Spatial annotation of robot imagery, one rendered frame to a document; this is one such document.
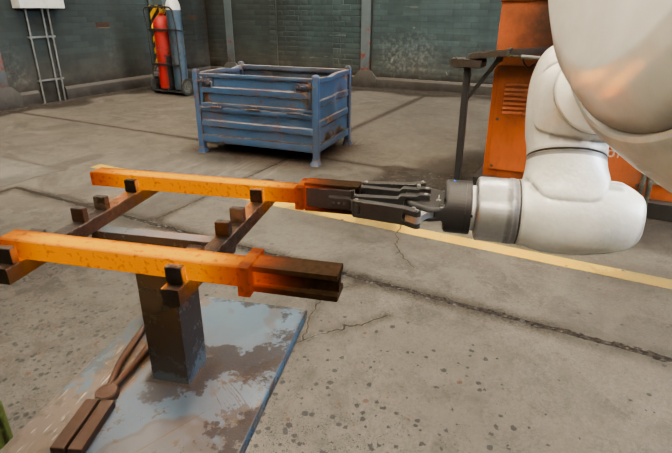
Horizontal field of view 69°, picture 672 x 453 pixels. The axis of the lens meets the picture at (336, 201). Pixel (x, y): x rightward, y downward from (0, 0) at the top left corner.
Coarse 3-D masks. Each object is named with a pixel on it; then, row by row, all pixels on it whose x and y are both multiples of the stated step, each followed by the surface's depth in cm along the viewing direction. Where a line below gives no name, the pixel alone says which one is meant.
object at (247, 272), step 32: (32, 256) 56; (64, 256) 55; (96, 256) 54; (128, 256) 53; (160, 256) 53; (192, 256) 53; (224, 256) 53; (256, 256) 51; (256, 288) 51; (288, 288) 50; (320, 288) 50
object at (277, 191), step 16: (96, 176) 80; (112, 176) 79; (128, 176) 78; (144, 176) 78; (160, 176) 78; (176, 176) 78; (192, 176) 78; (208, 176) 78; (176, 192) 77; (192, 192) 77; (208, 192) 76; (224, 192) 75; (240, 192) 75; (272, 192) 73; (288, 192) 73; (304, 192) 72; (304, 208) 73; (320, 208) 73
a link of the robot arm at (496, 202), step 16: (480, 192) 65; (496, 192) 64; (512, 192) 64; (480, 208) 64; (496, 208) 64; (512, 208) 63; (480, 224) 64; (496, 224) 64; (512, 224) 63; (480, 240) 67; (496, 240) 66; (512, 240) 65
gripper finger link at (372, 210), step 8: (352, 200) 68; (360, 200) 68; (368, 200) 68; (360, 208) 67; (368, 208) 67; (376, 208) 66; (384, 208) 66; (392, 208) 66; (400, 208) 65; (408, 208) 65; (360, 216) 68; (368, 216) 67; (376, 216) 67; (384, 216) 66; (392, 216) 66; (400, 216) 66; (416, 216) 64; (400, 224) 66; (408, 224) 65; (416, 224) 64
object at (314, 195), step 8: (312, 192) 72; (320, 192) 71; (328, 192) 71; (336, 192) 71; (344, 192) 71; (312, 200) 72; (320, 200) 72; (328, 208) 72; (336, 208) 72; (344, 208) 71
